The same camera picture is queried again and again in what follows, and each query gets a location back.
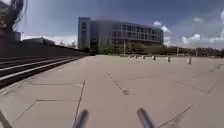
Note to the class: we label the pale pole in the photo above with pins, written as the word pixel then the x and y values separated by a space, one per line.
pixel 124 48

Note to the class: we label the large glass-fronted building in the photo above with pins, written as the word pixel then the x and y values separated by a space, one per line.
pixel 116 33

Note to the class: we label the pale concrete slab plaza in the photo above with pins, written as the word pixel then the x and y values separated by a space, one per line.
pixel 133 90

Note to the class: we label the row of bollards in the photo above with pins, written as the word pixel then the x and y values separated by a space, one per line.
pixel 169 59

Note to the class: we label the robot's own part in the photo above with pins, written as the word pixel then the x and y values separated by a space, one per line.
pixel 81 120
pixel 145 119

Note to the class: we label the low flat building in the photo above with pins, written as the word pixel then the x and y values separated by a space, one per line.
pixel 40 41

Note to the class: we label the wide concrete steps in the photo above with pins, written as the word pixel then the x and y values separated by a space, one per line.
pixel 26 66

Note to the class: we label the row of trees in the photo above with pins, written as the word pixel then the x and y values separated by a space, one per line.
pixel 200 52

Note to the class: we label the dark blocky building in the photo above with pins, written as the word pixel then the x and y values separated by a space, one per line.
pixel 10 16

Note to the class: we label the dark low wall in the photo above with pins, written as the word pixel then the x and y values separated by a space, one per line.
pixel 33 50

